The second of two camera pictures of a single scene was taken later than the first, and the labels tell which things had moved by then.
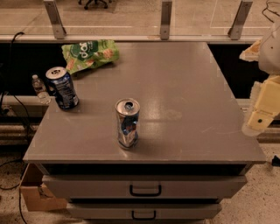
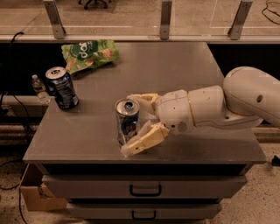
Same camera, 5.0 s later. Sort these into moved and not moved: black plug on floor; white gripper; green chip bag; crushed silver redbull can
Moved: white gripper
Not moved: green chip bag; crushed silver redbull can; black plug on floor
